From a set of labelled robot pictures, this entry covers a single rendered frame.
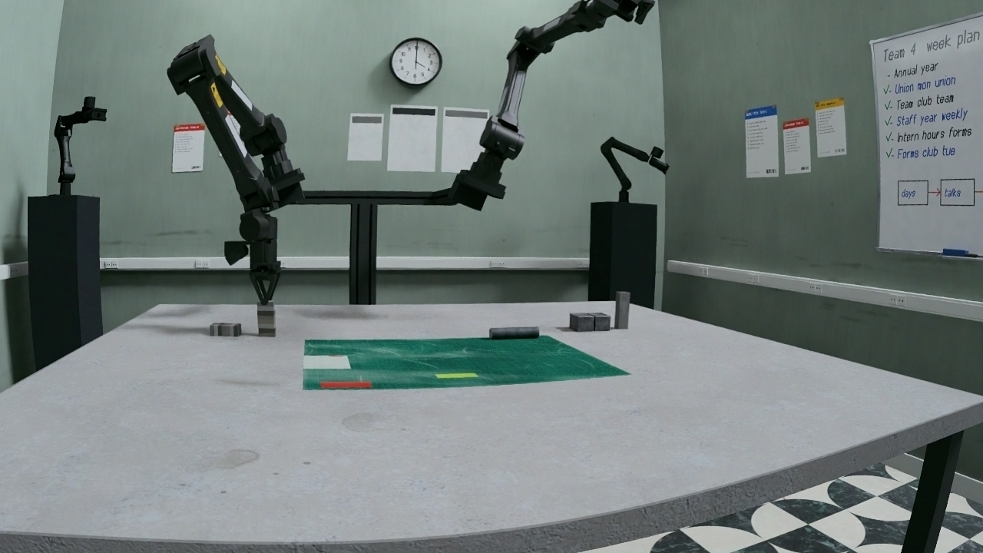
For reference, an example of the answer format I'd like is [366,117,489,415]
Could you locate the green flat sheet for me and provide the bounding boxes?
[303,335,632,390]

